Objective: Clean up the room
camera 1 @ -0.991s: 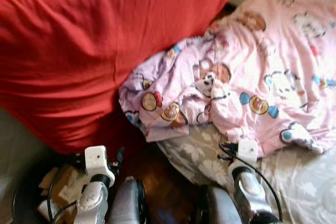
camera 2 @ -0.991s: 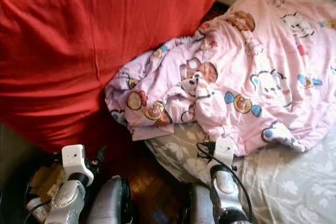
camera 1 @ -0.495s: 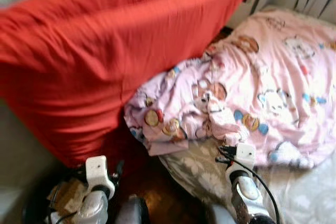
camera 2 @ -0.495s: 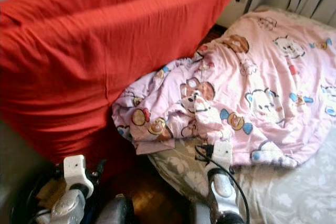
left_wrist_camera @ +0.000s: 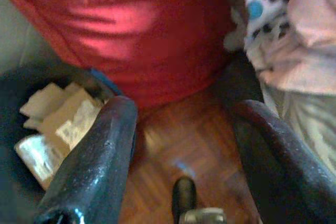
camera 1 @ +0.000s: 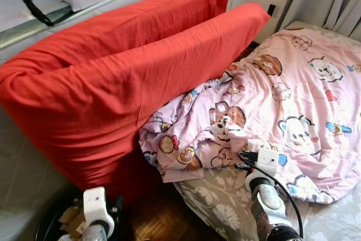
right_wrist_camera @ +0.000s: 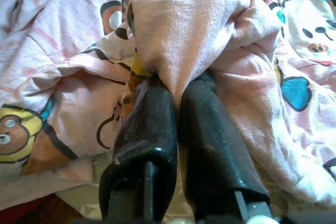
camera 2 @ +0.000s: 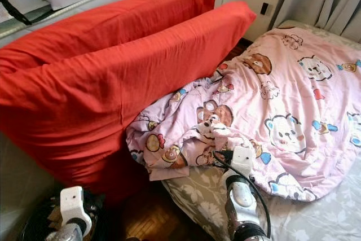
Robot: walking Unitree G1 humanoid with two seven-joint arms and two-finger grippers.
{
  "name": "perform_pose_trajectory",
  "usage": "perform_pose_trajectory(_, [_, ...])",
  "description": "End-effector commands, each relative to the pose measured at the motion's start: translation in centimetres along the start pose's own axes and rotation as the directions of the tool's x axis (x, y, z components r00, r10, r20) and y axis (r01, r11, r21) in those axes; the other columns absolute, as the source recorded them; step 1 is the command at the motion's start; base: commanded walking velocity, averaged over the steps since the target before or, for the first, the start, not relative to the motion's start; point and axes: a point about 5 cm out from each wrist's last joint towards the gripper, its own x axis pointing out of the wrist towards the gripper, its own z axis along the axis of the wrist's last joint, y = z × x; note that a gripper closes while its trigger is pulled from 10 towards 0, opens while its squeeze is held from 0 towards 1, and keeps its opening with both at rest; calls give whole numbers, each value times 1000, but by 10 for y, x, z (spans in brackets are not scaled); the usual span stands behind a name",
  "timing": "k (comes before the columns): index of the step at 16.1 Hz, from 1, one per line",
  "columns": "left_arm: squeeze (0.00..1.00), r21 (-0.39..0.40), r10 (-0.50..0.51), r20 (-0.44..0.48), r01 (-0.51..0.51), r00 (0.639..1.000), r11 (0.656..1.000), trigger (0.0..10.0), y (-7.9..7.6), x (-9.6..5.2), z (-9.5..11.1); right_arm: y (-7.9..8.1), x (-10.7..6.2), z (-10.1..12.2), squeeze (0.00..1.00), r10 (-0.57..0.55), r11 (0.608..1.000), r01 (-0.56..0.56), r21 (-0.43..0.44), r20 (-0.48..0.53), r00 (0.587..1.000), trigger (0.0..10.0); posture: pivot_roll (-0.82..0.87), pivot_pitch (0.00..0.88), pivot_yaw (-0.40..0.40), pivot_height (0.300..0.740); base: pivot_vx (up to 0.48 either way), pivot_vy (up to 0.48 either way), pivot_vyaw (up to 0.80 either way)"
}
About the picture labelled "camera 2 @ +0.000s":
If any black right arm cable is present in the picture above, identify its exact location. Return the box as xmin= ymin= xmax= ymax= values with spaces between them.
xmin=214 ymin=152 xmax=272 ymax=237

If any pink cartoon print blanket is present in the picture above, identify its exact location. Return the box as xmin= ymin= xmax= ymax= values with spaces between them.
xmin=127 ymin=25 xmax=361 ymax=203

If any red pillow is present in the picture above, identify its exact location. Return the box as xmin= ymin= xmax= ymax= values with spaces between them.
xmin=0 ymin=0 xmax=221 ymax=84
xmin=0 ymin=0 xmax=258 ymax=205

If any black round waste bin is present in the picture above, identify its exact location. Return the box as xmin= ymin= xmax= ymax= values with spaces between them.
xmin=20 ymin=193 xmax=108 ymax=241

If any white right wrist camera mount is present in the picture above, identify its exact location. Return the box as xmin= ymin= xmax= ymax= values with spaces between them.
xmin=231 ymin=147 xmax=255 ymax=177

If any black looped cable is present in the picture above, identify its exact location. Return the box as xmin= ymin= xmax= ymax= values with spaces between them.
xmin=0 ymin=0 xmax=58 ymax=27

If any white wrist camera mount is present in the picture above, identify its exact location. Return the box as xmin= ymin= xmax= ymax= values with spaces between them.
xmin=231 ymin=147 xmax=255 ymax=177
xmin=59 ymin=186 xmax=93 ymax=236

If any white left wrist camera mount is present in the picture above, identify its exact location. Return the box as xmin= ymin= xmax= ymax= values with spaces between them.
xmin=59 ymin=186 xmax=93 ymax=236

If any brown cardboard piece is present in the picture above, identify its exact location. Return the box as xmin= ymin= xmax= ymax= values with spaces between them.
xmin=45 ymin=204 xmax=66 ymax=236

